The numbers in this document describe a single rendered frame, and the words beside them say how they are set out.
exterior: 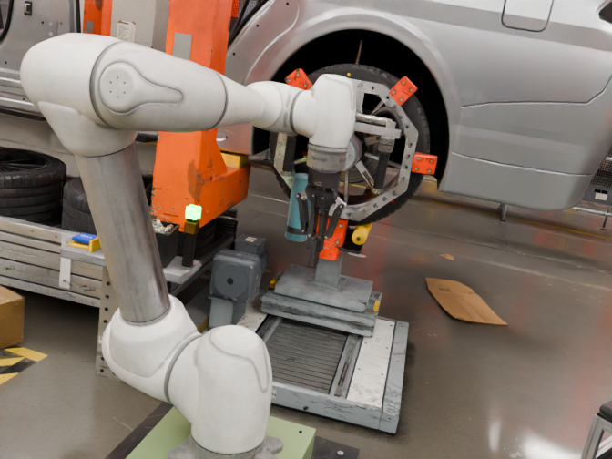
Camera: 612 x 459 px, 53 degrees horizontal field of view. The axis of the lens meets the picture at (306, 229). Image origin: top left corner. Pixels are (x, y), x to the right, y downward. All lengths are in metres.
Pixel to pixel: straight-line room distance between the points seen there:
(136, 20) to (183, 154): 5.00
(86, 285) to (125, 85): 1.73
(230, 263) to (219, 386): 1.19
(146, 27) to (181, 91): 6.12
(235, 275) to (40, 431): 0.84
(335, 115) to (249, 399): 0.62
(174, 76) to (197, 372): 0.58
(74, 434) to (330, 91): 1.27
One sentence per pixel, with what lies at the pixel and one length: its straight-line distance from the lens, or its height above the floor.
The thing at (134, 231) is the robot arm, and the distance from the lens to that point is 1.14.
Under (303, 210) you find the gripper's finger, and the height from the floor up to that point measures 0.82.
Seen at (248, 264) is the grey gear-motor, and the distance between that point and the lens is 2.34.
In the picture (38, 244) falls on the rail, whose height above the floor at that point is 0.32.
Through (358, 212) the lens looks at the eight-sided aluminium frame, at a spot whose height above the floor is 0.62.
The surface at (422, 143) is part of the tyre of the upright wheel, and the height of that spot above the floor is 0.92.
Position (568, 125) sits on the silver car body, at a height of 1.08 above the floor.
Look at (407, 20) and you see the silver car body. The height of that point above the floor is 1.37.
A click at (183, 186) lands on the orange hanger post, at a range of 2.17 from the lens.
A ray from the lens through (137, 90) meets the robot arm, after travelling 0.87.
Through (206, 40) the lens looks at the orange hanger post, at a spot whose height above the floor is 1.18.
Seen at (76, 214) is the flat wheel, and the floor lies 0.43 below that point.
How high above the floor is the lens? 1.17
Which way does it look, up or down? 15 degrees down
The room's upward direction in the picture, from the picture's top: 9 degrees clockwise
